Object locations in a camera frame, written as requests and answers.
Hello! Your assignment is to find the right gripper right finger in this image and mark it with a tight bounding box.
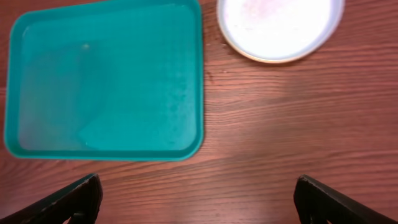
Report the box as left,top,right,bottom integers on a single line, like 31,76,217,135
294,175,397,224

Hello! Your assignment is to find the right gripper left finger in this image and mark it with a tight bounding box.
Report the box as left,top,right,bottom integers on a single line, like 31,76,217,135
1,174,103,224

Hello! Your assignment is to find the light blue plate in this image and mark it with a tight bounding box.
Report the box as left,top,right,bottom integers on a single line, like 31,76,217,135
217,0,345,63

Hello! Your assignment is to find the teal plastic tray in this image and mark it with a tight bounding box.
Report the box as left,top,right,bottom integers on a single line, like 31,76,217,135
4,0,204,161

